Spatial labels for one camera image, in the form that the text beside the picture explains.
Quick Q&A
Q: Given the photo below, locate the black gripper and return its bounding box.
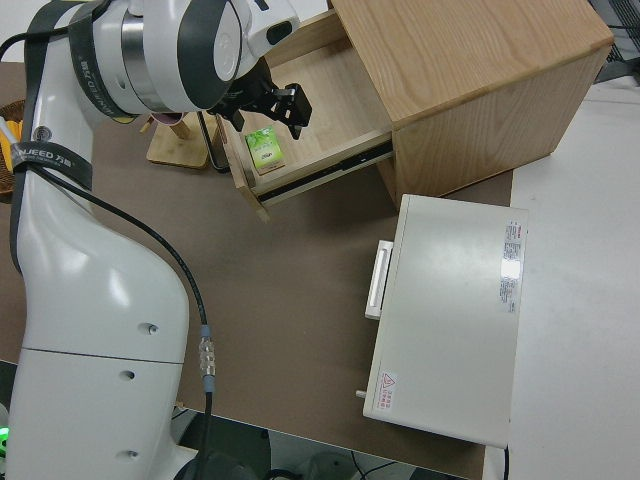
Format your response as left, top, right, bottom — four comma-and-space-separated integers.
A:
213, 58, 314, 142

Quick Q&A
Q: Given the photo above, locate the light wooden drawer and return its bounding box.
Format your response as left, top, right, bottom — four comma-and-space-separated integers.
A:
222, 9, 396, 224

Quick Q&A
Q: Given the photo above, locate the black metal drawer handle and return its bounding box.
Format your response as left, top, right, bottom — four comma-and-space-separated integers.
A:
198, 112, 230, 175

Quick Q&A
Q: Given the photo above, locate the green printed small box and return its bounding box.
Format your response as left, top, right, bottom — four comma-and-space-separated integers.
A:
244, 125, 287, 177

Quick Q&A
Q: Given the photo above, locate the wooden stand base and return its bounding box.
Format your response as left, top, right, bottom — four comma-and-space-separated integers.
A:
139, 112, 211, 171

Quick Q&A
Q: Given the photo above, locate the brown table mat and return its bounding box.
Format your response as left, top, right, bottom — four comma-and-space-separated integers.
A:
0, 62, 515, 480

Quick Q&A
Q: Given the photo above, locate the light wooden cabinet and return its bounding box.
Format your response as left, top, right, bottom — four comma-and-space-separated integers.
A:
328, 0, 615, 207

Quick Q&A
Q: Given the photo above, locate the yellow item in basket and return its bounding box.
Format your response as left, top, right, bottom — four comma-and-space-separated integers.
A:
0, 117, 24, 174

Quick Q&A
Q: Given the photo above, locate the brown wicker basket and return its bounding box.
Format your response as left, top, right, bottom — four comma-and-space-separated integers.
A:
0, 99, 27, 202

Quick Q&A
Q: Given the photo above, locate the white box appliance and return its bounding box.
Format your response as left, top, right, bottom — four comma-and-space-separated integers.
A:
361, 193, 531, 448

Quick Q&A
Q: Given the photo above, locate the white printed info label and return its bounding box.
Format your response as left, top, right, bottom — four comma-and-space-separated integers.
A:
496, 221, 527, 316

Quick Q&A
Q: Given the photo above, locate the red warning sticker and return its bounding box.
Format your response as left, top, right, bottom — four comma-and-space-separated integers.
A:
377, 370, 400, 413

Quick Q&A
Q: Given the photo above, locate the black metal drawer slide rail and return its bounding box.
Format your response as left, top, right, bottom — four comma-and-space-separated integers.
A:
258, 141, 395, 207

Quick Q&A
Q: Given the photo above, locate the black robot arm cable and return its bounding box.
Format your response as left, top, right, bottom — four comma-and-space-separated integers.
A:
0, 27, 219, 480

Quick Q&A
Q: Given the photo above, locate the black velcro strap with print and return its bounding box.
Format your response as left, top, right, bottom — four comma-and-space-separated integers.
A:
66, 0, 137, 123
9, 143, 95, 192

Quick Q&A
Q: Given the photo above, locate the white appliance door handle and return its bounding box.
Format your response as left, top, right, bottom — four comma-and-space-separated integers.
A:
363, 240, 395, 322

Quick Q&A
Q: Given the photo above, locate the silver cable connector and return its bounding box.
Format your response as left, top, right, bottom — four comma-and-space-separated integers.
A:
197, 324, 220, 397

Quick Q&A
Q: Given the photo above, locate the black wire mesh panel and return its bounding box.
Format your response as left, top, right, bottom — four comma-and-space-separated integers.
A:
596, 0, 640, 85

